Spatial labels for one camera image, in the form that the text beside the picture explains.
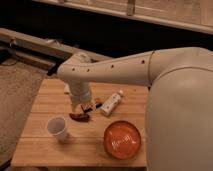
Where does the white sponge pad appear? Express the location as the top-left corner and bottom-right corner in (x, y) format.
(64, 84), (70, 94)

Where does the dark red brown snack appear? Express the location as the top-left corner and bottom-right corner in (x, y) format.
(69, 113), (90, 122)

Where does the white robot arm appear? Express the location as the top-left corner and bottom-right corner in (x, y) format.
(57, 47), (213, 171)

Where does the white paper cup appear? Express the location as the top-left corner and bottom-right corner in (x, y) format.
(46, 117), (68, 142)

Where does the brown black eraser block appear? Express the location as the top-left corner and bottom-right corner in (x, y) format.
(81, 98), (102, 113)

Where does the white plastic bottle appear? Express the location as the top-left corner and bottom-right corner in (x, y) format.
(100, 90), (124, 116)

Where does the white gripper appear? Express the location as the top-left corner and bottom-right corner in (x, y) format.
(69, 82), (92, 112)

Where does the orange bowl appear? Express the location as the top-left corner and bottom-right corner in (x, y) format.
(103, 121), (141, 160)

